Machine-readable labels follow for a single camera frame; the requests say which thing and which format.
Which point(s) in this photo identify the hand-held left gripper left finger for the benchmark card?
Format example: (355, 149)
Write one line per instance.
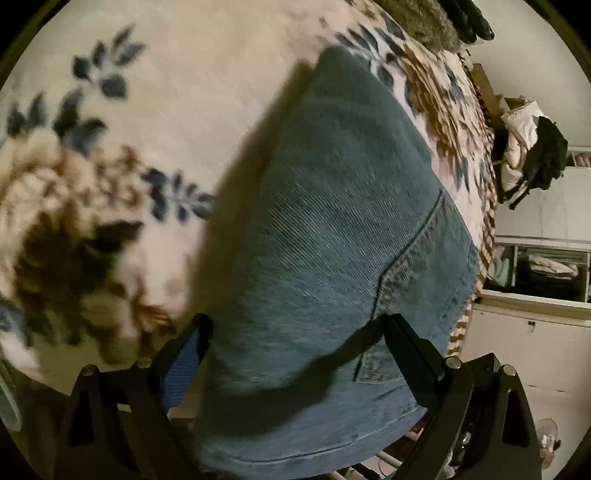
(184, 369)

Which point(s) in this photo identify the brown checkered bed sheet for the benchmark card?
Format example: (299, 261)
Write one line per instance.
(488, 240)

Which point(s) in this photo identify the white clothes pile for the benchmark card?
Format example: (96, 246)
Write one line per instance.
(515, 138)

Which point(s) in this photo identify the light blue jeans pants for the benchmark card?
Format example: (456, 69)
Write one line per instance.
(332, 230)

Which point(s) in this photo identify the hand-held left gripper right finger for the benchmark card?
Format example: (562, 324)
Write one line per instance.
(411, 355)

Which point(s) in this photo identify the dark folded jeans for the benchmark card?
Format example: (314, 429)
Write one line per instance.
(471, 21)

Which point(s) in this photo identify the grey-green folded pants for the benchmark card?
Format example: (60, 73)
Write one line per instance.
(415, 21)

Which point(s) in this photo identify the white wardrobe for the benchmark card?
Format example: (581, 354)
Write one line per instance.
(545, 217)

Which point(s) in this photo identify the floral print blanket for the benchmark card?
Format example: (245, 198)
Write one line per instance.
(184, 92)

